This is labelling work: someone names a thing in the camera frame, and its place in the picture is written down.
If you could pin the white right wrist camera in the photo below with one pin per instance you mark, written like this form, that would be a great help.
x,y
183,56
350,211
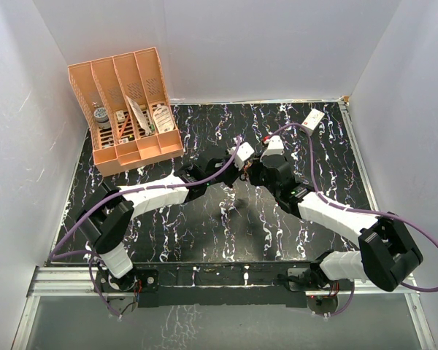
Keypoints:
x,y
273,145

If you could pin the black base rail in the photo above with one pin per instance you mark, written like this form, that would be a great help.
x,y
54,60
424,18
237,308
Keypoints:
x,y
291,284

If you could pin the orange carabiner keyring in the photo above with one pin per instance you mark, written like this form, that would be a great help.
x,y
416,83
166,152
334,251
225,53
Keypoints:
x,y
245,173

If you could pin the white label packet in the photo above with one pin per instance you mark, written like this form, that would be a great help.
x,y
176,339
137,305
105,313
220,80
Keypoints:
x,y
163,119

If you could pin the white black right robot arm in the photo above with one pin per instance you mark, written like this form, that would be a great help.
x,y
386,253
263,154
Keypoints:
x,y
386,252

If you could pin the red pencil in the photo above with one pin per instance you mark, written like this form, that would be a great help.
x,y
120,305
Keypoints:
x,y
122,129

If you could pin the grey tape roll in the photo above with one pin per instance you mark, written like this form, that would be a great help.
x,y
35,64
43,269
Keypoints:
x,y
101,117

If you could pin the orange plastic file organizer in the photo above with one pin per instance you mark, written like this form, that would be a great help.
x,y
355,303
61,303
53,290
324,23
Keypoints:
x,y
107,82

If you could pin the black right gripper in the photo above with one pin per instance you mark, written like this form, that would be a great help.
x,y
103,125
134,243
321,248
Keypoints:
x,y
253,170

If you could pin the white red small box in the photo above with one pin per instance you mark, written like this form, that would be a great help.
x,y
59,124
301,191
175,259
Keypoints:
x,y
312,121

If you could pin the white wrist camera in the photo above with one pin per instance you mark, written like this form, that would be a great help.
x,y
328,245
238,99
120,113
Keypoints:
x,y
273,145
244,153

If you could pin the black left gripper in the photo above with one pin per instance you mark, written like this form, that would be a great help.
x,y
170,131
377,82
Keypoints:
x,y
236,174

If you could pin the white paper card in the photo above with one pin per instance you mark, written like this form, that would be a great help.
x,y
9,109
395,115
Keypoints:
x,y
141,115

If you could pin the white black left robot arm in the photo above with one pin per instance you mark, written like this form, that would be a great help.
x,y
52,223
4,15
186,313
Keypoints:
x,y
105,219

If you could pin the small white box in organizer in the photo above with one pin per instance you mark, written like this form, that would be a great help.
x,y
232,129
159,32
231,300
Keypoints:
x,y
120,116

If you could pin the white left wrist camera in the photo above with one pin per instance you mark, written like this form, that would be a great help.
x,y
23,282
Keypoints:
x,y
244,153

